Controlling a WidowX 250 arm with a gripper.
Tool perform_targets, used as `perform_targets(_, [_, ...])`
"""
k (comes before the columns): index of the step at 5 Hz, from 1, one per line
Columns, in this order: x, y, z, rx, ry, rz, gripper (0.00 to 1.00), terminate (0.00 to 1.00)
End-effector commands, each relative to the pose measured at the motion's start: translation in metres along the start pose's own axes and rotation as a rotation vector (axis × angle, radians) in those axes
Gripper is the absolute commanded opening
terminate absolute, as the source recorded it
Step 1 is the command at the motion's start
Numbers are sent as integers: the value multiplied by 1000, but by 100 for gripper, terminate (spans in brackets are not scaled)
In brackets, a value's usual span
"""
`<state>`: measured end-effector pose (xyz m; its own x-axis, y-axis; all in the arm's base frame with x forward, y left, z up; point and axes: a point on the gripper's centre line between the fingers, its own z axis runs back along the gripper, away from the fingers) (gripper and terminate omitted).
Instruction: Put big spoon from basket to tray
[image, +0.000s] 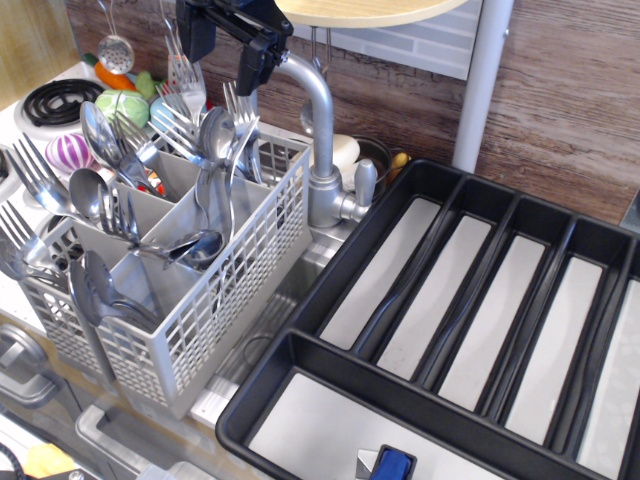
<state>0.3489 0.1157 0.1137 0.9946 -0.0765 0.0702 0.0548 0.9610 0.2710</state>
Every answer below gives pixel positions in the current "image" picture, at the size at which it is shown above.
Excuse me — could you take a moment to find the steel fork far left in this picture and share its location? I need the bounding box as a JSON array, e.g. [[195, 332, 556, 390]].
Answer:
[[6, 133, 90, 225]]

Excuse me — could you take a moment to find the tall steel fork back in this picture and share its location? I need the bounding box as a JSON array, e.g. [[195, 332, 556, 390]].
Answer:
[[165, 33, 207, 126]]

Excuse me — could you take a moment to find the grey plastic cutlery basket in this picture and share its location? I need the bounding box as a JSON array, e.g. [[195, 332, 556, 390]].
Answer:
[[21, 124, 311, 418]]

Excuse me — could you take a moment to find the steel fork lower left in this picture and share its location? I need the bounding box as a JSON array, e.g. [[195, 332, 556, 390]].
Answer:
[[1, 200, 64, 281]]

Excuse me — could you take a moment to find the black cutlery tray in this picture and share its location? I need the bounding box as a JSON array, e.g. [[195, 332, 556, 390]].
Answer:
[[216, 159, 639, 479]]

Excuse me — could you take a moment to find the steel spoon back left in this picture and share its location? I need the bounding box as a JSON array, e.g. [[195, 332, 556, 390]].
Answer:
[[80, 101, 151, 191]]

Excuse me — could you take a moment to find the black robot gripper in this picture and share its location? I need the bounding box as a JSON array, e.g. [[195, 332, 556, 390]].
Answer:
[[175, 0, 293, 96]]

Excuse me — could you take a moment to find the white shelf pole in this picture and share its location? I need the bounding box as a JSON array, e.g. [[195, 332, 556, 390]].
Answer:
[[452, 0, 515, 173]]

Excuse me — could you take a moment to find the purple striped toy ball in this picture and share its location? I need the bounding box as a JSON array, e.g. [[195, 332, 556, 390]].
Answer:
[[45, 133, 94, 174]]

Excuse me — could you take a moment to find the orange toy carrot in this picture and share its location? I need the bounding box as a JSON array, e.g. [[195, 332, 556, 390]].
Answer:
[[94, 61, 136, 91]]

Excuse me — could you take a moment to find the blue clip on tray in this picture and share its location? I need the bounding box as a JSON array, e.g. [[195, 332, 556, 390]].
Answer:
[[355, 444, 417, 480]]

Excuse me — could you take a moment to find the black coil stove burner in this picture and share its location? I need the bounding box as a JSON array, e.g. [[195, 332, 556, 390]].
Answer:
[[22, 79, 104, 127]]

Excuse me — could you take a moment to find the big steel spoon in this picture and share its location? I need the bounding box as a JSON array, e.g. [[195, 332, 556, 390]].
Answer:
[[194, 106, 236, 229]]

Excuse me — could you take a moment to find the steel spoon lying centre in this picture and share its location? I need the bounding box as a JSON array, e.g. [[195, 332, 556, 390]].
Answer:
[[130, 229, 225, 269]]

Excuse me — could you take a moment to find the small metal bowl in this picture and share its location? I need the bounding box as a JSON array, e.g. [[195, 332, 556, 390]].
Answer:
[[354, 135, 393, 187]]

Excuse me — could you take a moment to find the steel fork middle diagonal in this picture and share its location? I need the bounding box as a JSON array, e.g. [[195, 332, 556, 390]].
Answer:
[[149, 103, 212, 171]]

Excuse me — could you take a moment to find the steel fork centre left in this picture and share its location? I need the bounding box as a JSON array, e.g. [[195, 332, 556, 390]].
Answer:
[[98, 185, 142, 249]]

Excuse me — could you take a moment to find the steel spoon middle left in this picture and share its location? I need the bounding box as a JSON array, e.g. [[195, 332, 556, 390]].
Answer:
[[69, 168, 107, 225]]

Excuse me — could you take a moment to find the green toy cabbage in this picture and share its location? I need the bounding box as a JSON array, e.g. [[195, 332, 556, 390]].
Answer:
[[95, 90, 150, 128]]

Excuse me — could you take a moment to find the hanging perforated skimmer ladle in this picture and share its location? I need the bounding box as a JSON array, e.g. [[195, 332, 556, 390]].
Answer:
[[98, 0, 135, 75]]

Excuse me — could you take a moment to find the round wooden shelf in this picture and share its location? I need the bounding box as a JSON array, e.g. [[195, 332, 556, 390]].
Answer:
[[276, 0, 465, 29]]

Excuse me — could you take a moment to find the steel spoon front left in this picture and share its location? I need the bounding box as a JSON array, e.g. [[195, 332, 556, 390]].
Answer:
[[69, 250, 160, 379]]

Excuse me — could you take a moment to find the steel fork right back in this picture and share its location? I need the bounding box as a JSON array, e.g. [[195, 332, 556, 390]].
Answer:
[[223, 81, 263, 185]]

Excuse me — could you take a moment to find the silver kitchen faucet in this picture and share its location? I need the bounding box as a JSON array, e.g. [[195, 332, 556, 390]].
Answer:
[[278, 53, 377, 228]]

